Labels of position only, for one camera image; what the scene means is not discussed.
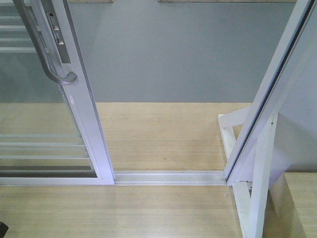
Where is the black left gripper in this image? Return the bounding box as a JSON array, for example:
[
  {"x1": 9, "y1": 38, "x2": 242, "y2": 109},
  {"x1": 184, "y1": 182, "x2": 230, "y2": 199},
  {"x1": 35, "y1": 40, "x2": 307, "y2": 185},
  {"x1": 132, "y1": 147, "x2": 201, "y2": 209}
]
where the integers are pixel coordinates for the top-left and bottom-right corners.
[{"x1": 0, "y1": 222, "x2": 8, "y2": 238}]

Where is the white sliding glass door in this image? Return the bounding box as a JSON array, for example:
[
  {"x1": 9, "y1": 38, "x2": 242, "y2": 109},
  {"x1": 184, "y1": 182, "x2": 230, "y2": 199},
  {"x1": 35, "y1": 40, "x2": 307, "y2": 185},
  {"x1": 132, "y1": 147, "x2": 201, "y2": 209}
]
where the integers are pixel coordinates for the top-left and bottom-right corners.
[{"x1": 0, "y1": 0, "x2": 114, "y2": 186}]

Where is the grey metal door handle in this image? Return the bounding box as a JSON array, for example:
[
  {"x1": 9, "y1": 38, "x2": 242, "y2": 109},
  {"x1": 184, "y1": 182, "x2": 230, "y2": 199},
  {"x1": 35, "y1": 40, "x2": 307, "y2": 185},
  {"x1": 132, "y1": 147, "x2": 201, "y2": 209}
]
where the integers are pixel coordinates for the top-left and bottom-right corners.
[{"x1": 13, "y1": 0, "x2": 77, "y2": 85}]

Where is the aluminium floor door track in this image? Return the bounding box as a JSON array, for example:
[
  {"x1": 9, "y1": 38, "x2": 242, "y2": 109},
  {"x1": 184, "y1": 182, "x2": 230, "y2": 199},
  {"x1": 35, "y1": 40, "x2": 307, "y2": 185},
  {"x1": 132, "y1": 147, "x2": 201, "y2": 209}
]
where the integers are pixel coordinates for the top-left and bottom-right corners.
[{"x1": 115, "y1": 171, "x2": 226, "y2": 186}]

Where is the light wooden platform board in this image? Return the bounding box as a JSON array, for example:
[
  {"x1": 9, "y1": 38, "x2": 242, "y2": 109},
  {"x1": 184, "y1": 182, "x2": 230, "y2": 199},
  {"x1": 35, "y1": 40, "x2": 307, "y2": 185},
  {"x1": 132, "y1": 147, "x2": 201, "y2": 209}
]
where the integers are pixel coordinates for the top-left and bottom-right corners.
[{"x1": 0, "y1": 102, "x2": 247, "y2": 238}]

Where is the white diagonal support brace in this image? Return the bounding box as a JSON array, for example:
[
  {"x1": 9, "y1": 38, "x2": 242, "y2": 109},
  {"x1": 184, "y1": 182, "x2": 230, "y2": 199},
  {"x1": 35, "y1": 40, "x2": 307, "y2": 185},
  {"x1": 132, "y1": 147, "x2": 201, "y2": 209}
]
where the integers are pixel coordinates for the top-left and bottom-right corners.
[{"x1": 218, "y1": 107, "x2": 251, "y2": 238}]

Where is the light wooden box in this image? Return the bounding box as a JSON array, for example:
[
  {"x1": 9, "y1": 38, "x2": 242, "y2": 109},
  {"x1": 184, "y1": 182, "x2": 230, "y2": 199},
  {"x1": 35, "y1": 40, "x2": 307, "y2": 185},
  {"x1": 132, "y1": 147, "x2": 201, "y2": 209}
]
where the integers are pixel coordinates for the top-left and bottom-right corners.
[{"x1": 263, "y1": 172, "x2": 317, "y2": 238}]

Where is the white door frame post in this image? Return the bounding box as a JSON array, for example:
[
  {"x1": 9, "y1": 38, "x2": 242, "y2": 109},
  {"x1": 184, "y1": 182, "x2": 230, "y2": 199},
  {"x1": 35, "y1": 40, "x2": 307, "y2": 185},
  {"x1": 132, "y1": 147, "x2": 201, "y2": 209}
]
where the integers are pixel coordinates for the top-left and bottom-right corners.
[{"x1": 221, "y1": 0, "x2": 317, "y2": 238}]

